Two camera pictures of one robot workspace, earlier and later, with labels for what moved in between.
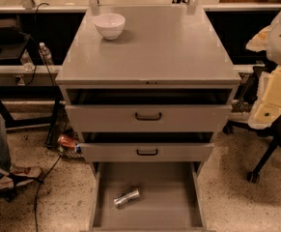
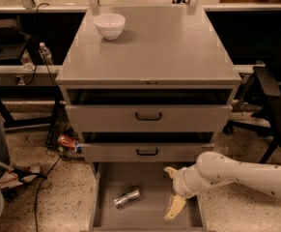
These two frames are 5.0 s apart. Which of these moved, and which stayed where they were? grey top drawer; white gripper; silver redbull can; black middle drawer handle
Moved: white gripper
Stayed: grey top drawer; black middle drawer handle; silver redbull can
